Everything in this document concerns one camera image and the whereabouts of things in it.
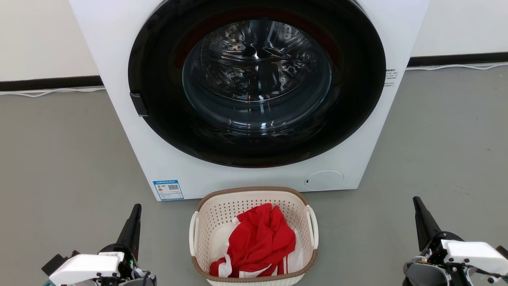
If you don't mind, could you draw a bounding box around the white floor cable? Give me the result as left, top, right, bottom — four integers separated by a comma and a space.
405, 62, 508, 72
0, 87, 106, 98

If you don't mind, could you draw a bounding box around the round white filter cover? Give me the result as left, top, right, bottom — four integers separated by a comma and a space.
304, 170, 345, 191

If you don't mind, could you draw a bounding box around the red and white garment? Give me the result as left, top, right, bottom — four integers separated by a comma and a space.
209, 203, 304, 278

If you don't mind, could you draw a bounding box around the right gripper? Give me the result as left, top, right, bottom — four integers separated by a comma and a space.
412, 196, 508, 275

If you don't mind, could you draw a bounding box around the blue energy label sticker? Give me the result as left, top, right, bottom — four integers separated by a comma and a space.
152, 180, 185, 201

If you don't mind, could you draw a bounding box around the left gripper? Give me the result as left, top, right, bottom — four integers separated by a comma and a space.
42, 204, 142, 286

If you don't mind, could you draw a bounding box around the cream woven-look laundry basket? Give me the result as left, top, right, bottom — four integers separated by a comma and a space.
189, 186, 319, 286

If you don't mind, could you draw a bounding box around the dark round washer door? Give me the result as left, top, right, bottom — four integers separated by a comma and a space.
128, 0, 387, 168

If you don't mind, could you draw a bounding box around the white front-load washing machine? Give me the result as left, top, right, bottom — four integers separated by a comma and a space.
68, 0, 431, 202

